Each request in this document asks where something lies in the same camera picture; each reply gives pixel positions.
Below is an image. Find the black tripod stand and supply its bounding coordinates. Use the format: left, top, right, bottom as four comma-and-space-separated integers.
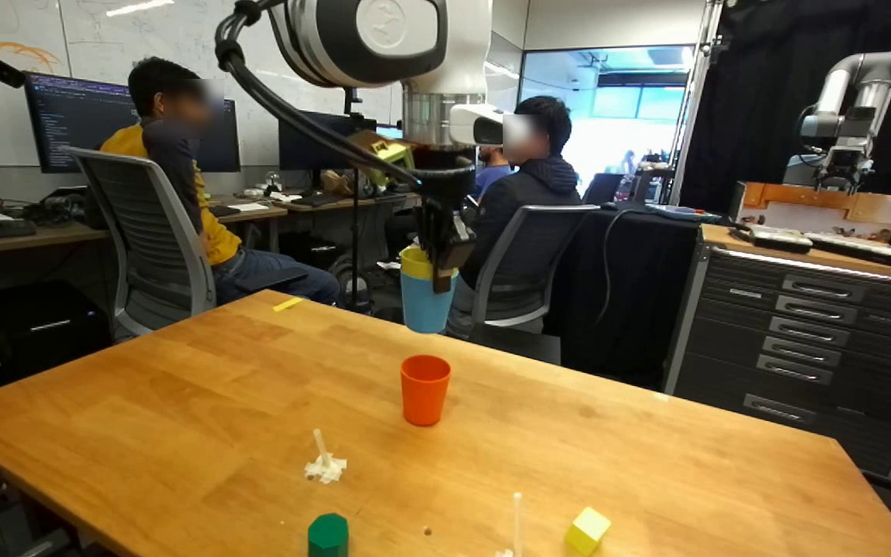
337, 88, 378, 315

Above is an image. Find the silver metal pole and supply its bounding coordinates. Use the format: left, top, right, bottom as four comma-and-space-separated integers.
668, 0, 727, 208

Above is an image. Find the grey mesh office chair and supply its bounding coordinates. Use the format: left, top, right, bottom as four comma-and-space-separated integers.
63, 147, 219, 345
448, 198, 608, 365

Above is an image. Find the yellow cube block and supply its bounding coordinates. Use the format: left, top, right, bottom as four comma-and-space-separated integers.
563, 506, 617, 557

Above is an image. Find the white plastic jack piece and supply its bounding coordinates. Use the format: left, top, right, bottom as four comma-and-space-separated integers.
304, 428, 351, 490

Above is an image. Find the person in black jacket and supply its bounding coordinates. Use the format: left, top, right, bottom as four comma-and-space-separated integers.
458, 94, 584, 292

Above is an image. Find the orange plastic cup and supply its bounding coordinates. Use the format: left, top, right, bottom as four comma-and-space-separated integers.
400, 352, 455, 431

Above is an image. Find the large dark computer monitor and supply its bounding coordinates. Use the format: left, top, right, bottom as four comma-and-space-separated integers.
21, 71, 241, 177

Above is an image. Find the black draped table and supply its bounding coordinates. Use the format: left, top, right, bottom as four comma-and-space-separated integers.
547, 205, 704, 391

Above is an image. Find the blue plastic cup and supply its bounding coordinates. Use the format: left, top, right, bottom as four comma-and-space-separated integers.
400, 271, 458, 333

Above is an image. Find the yellow plastic cup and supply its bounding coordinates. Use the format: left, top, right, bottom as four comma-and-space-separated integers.
396, 241, 438, 286

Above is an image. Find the black curtain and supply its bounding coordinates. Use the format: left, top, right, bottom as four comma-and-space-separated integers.
679, 0, 891, 244

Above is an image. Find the person in yellow shirt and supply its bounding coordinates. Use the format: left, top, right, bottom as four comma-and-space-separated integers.
99, 56, 343, 307

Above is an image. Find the wooden office desk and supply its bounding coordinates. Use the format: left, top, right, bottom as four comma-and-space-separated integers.
0, 194, 294, 276

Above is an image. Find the person in blue shirt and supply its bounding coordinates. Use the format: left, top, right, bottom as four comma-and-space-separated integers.
471, 150, 517, 205

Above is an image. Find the bright window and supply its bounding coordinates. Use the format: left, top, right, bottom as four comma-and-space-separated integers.
513, 44, 699, 194

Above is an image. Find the black keyboard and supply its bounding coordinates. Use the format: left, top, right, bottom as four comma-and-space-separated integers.
735, 222, 816, 258
806, 233, 891, 271

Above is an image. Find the green cylinder block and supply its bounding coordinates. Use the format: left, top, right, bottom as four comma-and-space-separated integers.
307, 511, 352, 557

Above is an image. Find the grey drawer cabinet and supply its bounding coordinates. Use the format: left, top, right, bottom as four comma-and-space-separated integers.
662, 222, 891, 482

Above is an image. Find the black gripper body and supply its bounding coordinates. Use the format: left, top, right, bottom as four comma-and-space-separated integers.
413, 165, 482, 247

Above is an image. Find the orange cardboard box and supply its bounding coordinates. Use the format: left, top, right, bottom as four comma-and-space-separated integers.
729, 179, 891, 244

